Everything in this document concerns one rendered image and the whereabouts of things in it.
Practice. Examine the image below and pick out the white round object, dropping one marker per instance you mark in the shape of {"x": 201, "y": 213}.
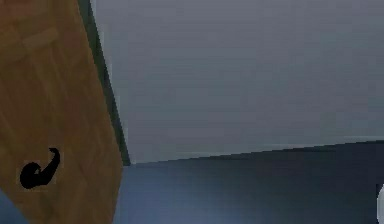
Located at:
{"x": 381, "y": 203}

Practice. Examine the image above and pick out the brown wooden room door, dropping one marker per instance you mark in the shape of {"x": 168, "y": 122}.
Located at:
{"x": 56, "y": 86}

